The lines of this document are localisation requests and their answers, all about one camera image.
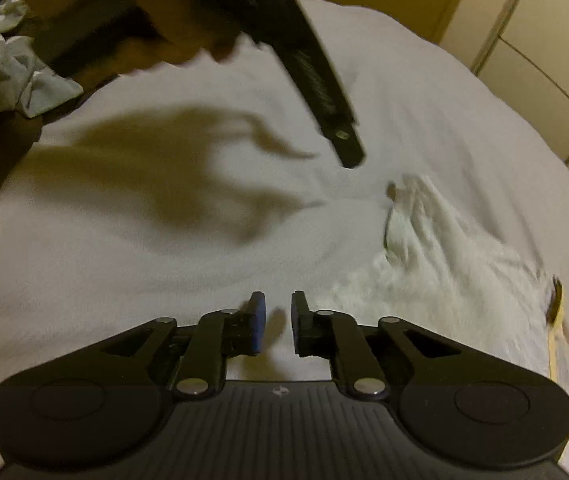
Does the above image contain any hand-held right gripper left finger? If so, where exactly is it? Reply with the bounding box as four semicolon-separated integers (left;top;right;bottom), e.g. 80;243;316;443
97;290;268;401

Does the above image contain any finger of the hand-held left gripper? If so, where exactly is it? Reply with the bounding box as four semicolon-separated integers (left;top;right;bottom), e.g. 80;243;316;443
263;5;368;170

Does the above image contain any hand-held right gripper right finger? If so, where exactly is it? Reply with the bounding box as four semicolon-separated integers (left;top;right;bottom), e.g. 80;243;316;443
291;290;465;402

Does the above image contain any white garment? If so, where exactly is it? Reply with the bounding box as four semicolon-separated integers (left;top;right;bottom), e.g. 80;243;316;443
309;174;567;381

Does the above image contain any grey striped garment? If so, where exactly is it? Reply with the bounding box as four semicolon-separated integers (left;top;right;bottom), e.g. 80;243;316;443
0;0;84;122

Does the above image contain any person's left hand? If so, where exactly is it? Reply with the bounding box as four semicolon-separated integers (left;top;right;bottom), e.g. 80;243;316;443
64;0;245;79

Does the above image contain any bed with white sheet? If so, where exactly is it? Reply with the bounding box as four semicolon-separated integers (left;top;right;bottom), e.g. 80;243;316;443
0;0;569;480

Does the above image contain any cream wardrobe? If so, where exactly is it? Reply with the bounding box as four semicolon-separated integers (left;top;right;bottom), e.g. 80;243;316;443
439;0;569;177

